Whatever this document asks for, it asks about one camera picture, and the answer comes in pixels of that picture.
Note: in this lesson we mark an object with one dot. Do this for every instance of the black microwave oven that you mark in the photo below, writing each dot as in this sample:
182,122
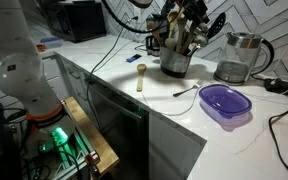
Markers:
75,21

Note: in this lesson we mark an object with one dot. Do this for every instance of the metallic soup ladle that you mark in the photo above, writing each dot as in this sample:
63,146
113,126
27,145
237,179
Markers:
200,39

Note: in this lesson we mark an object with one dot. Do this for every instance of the wooden spoon on counter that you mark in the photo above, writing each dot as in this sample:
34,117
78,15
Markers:
141,68

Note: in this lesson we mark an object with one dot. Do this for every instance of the blue rectangular packet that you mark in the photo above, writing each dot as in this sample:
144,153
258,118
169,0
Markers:
133,58

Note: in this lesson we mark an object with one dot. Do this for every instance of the black power adapter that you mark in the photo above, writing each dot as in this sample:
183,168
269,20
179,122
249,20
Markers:
276,86

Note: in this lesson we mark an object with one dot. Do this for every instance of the black coffee maker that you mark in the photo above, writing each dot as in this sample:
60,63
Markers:
151,43

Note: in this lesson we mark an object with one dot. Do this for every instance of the wooden spoon in bucket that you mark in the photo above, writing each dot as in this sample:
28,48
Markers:
153,28

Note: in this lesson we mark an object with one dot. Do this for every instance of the blue lidded container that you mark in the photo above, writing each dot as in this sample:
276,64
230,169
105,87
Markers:
51,42

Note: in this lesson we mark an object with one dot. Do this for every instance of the purple lidded plastic container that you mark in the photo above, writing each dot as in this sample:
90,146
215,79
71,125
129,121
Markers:
226,106

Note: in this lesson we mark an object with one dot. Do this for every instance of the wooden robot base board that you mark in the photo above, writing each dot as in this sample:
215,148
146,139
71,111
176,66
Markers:
108,158

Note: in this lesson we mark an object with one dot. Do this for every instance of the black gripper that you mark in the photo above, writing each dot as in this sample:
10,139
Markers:
196,11

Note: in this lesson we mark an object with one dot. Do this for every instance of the metal utensil bucket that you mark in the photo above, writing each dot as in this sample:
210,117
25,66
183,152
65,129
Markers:
173,63

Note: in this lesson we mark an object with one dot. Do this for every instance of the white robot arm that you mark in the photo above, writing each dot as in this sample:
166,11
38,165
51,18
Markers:
22,77

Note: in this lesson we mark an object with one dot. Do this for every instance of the silver fork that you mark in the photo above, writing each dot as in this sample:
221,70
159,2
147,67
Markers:
197,86

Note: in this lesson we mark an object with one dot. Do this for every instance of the glass electric kettle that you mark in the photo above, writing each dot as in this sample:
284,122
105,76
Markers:
244,55

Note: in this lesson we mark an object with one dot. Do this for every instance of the wooden spatula in bucket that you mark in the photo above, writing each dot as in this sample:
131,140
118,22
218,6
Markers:
181,22

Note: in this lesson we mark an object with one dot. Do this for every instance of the black slotted spatula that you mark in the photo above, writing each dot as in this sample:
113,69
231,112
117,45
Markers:
217,25

